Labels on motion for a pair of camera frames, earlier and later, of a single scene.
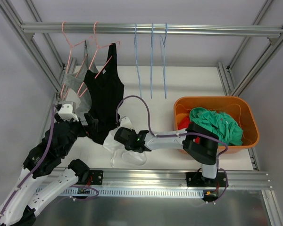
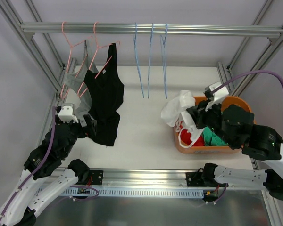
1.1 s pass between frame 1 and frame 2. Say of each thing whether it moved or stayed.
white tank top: moved
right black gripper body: moved
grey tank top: stayed
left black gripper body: stayed
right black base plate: stayed
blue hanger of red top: stayed
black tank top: stayed
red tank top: moved
